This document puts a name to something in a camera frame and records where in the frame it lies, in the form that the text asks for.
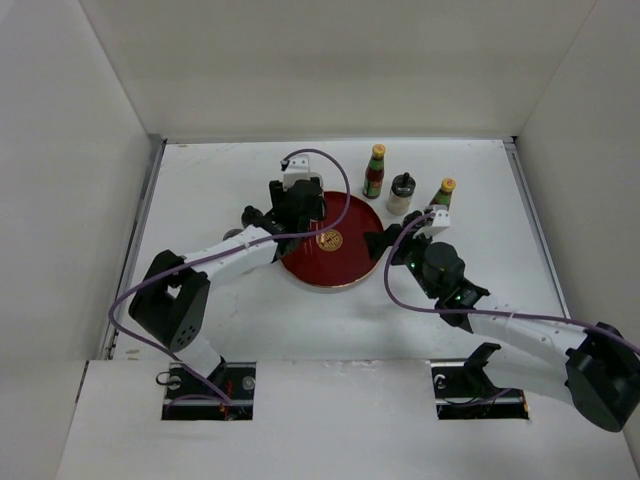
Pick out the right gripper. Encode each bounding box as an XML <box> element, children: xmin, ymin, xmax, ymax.
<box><xmin>363</xmin><ymin>224</ymin><xmax>439</xmax><ymax>300</ymax></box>

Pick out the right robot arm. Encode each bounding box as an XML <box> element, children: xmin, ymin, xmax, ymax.
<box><xmin>363</xmin><ymin>210</ymin><xmax>639</xmax><ymax>432</ymax></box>

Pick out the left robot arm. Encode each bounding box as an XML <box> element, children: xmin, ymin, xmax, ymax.
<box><xmin>128</xmin><ymin>174</ymin><xmax>326</xmax><ymax>399</ymax></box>

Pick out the red round tray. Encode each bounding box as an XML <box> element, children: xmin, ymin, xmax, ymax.
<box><xmin>281</xmin><ymin>191</ymin><xmax>384</xmax><ymax>288</ymax></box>

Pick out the small black-capped powder bottle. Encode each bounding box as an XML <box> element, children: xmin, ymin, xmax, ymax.
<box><xmin>241</xmin><ymin>205</ymin><xmax>263</xmax><ymax>228</ymax></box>

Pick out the left green-label sauce bottle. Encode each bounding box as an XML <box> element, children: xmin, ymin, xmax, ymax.
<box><xmin>363</xmin><ymin>144</ymin><xmax>386</xmax><ymax>199</ymax></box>

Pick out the green-label sauce bottle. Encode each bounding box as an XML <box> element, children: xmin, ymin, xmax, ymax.
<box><xmin>429</xmin><ymin>178</ymin><xmax>456</xmax><ymax>210</ymax></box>
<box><xmin>363</xmin><ymin>144</ymin><xmax>386</xmax><ymax>199</ymax></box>

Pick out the far black-lid seasoning jar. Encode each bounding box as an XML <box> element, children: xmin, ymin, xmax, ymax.
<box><xmin>386</xmin><ymin>172</ymin><xmax>416</xmax><ymax>216</ymax></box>

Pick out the black-top grinder bottle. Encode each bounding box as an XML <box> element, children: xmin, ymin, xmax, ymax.
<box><xmin>223</xmin><ymin>228</ymin><xmax>243</xmax><ymax>241</ymax></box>

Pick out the right green-label sauce bottle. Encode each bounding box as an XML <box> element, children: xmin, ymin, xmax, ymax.
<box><xmin>429</xmin><ymin>178</ymin><xmax>456</xmax><ymax>210</ymax></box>

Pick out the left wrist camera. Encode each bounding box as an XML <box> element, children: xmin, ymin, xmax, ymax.
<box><xmin>280</xmin><ymin>154</ymin><xmax>311</xmax><ymax>190</ymax></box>

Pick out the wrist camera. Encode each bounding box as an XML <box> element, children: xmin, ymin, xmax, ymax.
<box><xmin>413</xmin><ymin>205</ymin><xmax>451</xmax><ymax>239</ymax></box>
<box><xmin>280</xmin><ymin>154</ymin><xmax>311</xmax><ymax>190</ymax></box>

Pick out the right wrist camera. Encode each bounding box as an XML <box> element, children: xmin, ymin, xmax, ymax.
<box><xmin>413</xmin><ymin>205</ymin><xmax>451</xmax><ymax>239</ymax></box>

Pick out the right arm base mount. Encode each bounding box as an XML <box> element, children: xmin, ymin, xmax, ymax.
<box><xmin>431</xmin><ymin>361</ymin><xmax>529</xmax><ymax>421</ymax></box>

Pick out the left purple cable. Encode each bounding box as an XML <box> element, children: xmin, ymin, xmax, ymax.
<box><xmin>107</xmin><ymin>148</ymin><xmax>351</xmax><ymax>419</ymax></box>

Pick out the purple cable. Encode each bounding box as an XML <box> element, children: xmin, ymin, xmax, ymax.
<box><xmin>383</xmin><ymin>213</ymin><xmax>640</xmax><ymax>351</ymax></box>
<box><xmin>107</xmin><ymin>148</ymin><xmax>351</xmax><ymax>419</ymax></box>

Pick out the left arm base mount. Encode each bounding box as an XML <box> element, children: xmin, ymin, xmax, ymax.
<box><xmin>154</xmin><ymin>360</ymin><xmax>257</xmax><ymax>422</ymax></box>

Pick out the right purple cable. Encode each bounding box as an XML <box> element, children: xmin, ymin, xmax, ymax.
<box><xmin>383</xmin><ymin>213</ymin><xmax>640</xmax><ymax>351</ymax></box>

